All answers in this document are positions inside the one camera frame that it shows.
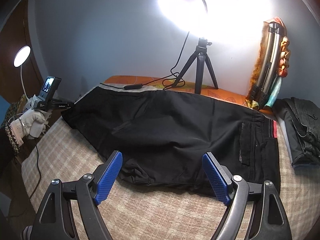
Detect black pants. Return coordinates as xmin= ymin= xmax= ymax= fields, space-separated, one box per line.
xmin=62 ymin=87 xmax=281 ymax=196

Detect white gloved left hand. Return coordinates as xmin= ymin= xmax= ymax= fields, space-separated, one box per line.
xmin=9 ymin=108 xmax=52 ymax=147

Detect checkered beige bedsheet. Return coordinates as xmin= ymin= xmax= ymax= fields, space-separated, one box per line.
xmin=22 ymin=119 xmax=319 ymax=239

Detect round desk lamp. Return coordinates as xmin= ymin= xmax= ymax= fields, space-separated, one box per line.
xmin=13 ymin=45 xmax=31 ymax=100

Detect orange bed cover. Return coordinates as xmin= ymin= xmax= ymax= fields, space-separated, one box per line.
xmin=99 ymin=75 xmax=247 ymax=108

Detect folded silver tripod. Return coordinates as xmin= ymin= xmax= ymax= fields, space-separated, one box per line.
xmin=246 ymin=21 xmax=284 ymax=109

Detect dark grey folded clothes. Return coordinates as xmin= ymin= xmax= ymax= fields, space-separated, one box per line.
xmin=272 ymin=97 xmax=319 ymax=168

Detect turquoise rolled cloth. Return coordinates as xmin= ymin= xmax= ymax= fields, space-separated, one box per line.
xmin=265 ymin=76 xmax=283 ymax=108

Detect black mini tripod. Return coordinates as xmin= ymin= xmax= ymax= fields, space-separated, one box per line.
xmin=171 ymin=38 xmax=219 ymax=94

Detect orange patterned cloth bundle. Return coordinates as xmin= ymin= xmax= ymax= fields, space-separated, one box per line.
xmin=257 ymin=17 xmax=291 ymax=110

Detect black camera box left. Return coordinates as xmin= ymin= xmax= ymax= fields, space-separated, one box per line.
xmin=39 ymin=76 xmax=61 ymax=101

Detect black power cable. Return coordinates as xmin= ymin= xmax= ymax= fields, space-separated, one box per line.
xmin=99 ymin=31 xmax=190 ymax=91

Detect bright ring light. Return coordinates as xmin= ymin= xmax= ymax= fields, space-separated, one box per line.
xmin=156 ymin=0 xmax=274 ymax=55

